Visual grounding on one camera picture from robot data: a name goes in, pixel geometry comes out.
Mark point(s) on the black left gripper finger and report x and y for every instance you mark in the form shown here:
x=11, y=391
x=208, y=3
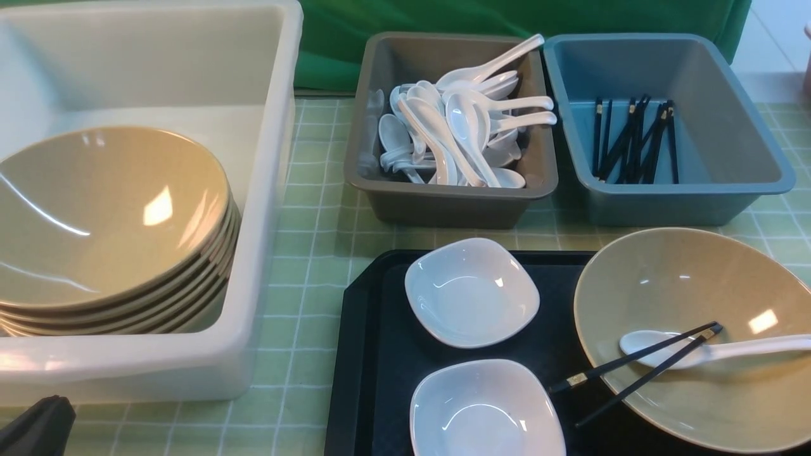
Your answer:
x=43, y=429

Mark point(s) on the white square dish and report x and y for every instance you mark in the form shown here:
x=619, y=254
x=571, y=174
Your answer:
x=484, y=407
x=471, y=293

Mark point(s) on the black chopstick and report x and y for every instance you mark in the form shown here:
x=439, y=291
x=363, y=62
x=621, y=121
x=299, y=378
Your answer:
x=642, y=343
x=707, y=333

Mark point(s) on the white ceramic soup spoon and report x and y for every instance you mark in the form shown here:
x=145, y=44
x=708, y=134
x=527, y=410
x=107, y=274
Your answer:
x=735, y=348

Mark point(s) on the beige noodle bowl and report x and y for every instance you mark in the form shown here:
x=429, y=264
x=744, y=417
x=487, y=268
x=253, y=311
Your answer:
x=674, y=279

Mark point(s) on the stack of beige bowls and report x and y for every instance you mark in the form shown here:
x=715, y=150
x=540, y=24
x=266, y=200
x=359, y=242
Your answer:
x=115, y=230

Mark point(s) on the green checkered tablecloth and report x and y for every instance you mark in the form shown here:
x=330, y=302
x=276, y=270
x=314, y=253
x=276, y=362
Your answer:
x=327, y=235

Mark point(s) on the black plastic serving tray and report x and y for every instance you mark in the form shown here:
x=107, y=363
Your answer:
x=383, y=354

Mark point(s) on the large white plastic tub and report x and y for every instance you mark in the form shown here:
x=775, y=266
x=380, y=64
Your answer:
x=217, y=72

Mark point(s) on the green backdrop curtain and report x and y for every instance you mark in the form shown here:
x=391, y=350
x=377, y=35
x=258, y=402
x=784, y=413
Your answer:
x=335, y=33

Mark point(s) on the brown plastic spoon bin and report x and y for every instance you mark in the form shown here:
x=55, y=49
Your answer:
x=394, y=58

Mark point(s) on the pile of white spoons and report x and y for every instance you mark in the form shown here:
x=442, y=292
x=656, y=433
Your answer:
x=466, y=136

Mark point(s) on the white spoon on top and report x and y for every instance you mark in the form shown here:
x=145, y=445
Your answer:
x=470, y=76

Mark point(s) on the bundle of black chopsticks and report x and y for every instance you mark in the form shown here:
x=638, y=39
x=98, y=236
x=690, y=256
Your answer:
x=634, y=156

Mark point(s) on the blue plastic chopstick bin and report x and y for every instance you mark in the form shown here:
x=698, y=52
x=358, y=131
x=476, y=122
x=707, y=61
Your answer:
x=727, y=155

